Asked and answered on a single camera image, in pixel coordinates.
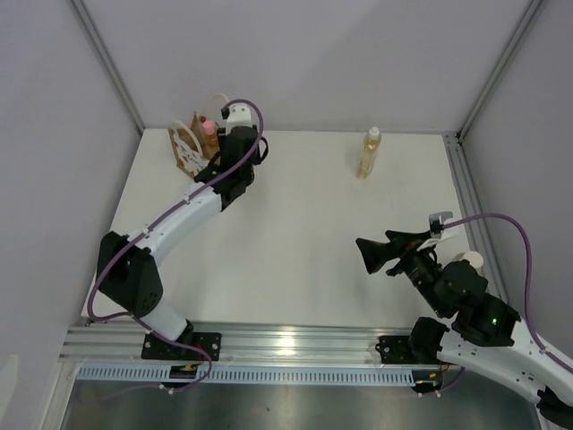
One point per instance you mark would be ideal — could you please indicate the amber liquid clear bottle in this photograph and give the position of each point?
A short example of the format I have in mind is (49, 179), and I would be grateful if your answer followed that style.
(371, 144)

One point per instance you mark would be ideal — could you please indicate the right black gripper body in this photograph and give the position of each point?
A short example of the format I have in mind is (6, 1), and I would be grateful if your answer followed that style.
(418, 266)

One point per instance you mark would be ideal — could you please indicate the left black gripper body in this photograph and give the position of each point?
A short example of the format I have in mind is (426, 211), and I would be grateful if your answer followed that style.
(249, 174)

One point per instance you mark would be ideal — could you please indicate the brown canvas tote bag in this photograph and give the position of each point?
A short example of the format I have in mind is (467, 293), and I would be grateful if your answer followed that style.
(191, 146)

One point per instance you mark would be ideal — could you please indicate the white slotted cable duct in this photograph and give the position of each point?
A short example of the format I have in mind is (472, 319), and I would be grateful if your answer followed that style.
(247, 374)

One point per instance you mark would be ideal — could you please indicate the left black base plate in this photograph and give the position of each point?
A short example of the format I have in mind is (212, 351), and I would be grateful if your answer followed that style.
(154, 348)

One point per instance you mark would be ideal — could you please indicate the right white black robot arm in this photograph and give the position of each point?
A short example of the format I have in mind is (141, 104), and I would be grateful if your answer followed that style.
(472, 328)

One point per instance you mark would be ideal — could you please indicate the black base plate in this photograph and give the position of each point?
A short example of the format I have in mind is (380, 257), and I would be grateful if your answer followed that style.
(394, 350)
(154, 348)

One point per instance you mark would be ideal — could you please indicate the cream capped white bottle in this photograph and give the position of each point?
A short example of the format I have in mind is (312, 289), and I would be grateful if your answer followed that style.
(474, 258)

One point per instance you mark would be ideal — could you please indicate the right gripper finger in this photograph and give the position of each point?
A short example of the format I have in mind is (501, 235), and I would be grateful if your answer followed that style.
(399, 238)
(375, 254)

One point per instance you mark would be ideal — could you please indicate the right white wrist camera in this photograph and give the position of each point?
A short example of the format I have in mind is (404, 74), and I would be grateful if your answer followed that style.
(438, 230)

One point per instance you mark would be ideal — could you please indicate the left aluminium frame post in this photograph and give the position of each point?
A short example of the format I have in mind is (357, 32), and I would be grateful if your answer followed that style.
(92, 34)

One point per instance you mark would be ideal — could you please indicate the right aluminium frame post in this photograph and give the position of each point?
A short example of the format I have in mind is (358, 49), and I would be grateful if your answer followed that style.
(511, 48)

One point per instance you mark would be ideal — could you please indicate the pink capped small bottle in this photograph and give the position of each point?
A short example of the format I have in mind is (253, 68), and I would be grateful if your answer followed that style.
(210, 130)

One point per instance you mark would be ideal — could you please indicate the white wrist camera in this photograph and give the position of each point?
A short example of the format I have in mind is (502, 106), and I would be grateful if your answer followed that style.
(438, 230)
(236, 114)

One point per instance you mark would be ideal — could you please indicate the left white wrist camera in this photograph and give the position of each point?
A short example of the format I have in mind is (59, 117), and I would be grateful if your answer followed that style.
(236, 114)

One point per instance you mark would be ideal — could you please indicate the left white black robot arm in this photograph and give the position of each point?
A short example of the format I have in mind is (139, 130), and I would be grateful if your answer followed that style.
(128, 265)

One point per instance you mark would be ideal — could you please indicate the aluminium mounting rail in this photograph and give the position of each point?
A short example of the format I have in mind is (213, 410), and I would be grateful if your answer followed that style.
(244, 344)

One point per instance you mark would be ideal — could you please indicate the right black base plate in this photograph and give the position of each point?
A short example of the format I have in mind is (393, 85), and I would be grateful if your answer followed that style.
(394, 350)

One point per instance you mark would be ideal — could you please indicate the aluminium frame post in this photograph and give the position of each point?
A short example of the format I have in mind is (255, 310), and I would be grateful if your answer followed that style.
(92, 34)
(511, 48)

